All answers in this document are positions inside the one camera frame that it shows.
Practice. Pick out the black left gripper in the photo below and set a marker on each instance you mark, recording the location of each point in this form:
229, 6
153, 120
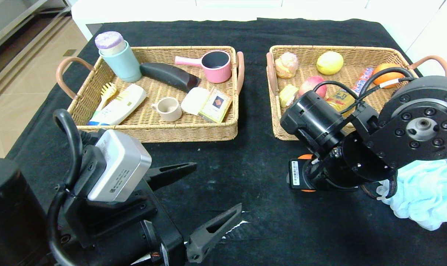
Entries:
163, 221

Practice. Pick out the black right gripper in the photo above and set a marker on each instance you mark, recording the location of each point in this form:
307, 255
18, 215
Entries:
296, 173

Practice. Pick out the orange fruit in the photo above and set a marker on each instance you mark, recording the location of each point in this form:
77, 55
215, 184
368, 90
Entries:
304, 157
387, 77

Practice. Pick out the yellow drink can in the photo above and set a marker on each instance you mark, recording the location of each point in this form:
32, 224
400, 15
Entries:
339, 99

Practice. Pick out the pink peach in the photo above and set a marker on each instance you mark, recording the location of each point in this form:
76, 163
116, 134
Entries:
310, 83

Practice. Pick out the printed card box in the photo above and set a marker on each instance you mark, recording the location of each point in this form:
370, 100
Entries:
216, 105

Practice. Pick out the white shampoo bottle blue cap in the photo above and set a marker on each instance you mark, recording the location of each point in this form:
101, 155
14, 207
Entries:
120, 105

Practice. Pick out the light blue bath pouf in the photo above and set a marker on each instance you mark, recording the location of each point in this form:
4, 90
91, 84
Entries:
430, 192

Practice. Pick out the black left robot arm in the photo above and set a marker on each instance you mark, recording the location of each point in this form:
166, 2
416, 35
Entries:
13, 214

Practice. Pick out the yellow cake slice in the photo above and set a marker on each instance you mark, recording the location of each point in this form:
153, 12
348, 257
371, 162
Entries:
288, 95

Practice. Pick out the small beige cup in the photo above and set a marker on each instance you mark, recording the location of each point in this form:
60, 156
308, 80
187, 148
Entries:
169, 111

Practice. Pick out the cream soap bar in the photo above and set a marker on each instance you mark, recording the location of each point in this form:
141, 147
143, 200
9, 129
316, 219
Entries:
192, 101

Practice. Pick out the pink frosted pastry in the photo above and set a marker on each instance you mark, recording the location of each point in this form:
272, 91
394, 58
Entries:
286, 65

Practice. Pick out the yellow lemon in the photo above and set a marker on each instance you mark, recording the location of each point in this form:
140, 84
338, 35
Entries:
329, 62

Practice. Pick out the orange candy tube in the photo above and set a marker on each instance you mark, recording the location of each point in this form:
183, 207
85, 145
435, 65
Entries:
364, 75

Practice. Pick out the pink toy saucepan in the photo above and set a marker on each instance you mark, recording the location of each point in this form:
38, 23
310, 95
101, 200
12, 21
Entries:
217, 71

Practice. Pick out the dark eggplant shaped object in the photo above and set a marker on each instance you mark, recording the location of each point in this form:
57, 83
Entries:
167, 75

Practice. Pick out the yellow green brush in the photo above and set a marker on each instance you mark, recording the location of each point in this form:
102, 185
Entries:
108, 92

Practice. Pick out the teal plastic cup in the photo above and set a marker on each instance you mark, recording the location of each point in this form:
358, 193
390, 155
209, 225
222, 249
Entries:
124, 65

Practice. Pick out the purple capped beige bottle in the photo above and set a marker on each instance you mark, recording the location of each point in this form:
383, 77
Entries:
109, 40

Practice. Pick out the brass floor socket cover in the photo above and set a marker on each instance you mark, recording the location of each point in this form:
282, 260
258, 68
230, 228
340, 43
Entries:
70, 53

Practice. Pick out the white cabinet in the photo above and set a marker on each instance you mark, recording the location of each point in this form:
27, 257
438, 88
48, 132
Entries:
94, 14

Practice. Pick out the grey metal cabinet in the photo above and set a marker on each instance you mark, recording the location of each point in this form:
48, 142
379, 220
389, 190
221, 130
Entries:
13, 18

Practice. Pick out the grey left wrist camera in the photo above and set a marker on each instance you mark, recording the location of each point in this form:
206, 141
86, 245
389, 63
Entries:
120, 166

